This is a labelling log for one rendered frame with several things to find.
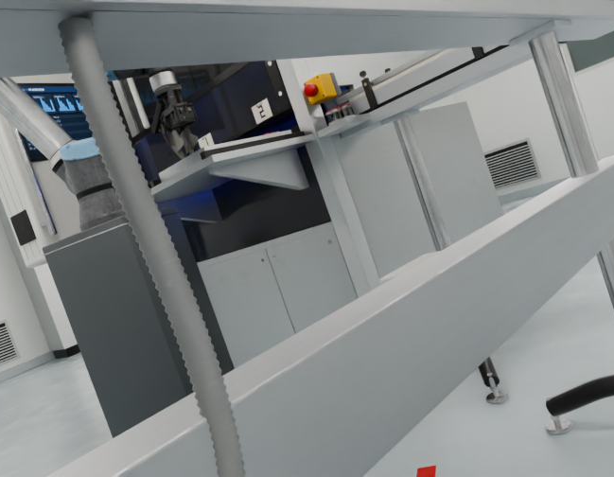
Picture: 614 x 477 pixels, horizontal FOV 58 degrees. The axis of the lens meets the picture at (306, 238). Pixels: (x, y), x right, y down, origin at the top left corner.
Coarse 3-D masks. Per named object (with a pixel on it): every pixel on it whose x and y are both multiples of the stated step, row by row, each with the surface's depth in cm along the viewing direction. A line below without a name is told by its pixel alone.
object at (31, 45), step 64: (0, 0) 33; (64, 0) 36; (128, 0) 39; (192, 0) 43; (256, 0) 48; (320, 0) 53; (384, 0) 61; (448, 0) 71; (512, 0) 85; (576, 0) 107; (0, 64) 42; (64, 64) 46; (128, 64) 51; (192, 64) 57
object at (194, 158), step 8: (256, 136) 164; (264, 136) 166; (272, 136) 168; (224, 144) 156; (232, 144) 157; (200, 152) 152; (184, 160) 158; (192, 160) 156; (200, 160) 153; (168, 168) 165; (176, 168) 162; (184, 168) 159; (160, 176) 169; (168, 176) 166
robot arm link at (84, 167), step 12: (72, 144) 137; (84, 144) 137; (72, 156) 137; (84, 156) 137; (96, 156) 138; (72, 168) 138; (84, 168) 137; (96, 168) 138; (72, 180) 139; (84, 180) 137; (96, 180) 138; (108, 180) 139
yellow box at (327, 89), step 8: (312, 80) 167; (320, 80) 165; (328, 80) 167; (336, 80) 170; (320, 88) 166; (328, 88) 166; (336, 88) 169; (320, 96) 166; (328, 96) 166; (336, 96) 169; (312, 104) 170
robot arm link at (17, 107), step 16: (0, 80) 145; (0, 96) 145; (16, 96) 146; (0, 112) 147; (16, 112) 146; (32, 112) 147; (16, 128) 149; (32, 128) 147; (48, 128) 148; (48, 144) 148; (64, 144) 150; (64, 176) 150
